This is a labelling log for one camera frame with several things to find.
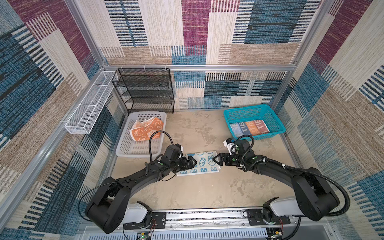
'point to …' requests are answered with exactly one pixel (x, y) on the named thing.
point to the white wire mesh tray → (82, 121)
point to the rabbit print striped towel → (249, 128)
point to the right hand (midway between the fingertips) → (219, 161)
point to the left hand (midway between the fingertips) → (191, 162)
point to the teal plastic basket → (253, 113)
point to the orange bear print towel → (142, 130)
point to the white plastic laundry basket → (128, 147)
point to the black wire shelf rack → (145, 89)
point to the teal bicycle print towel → (205, 163)
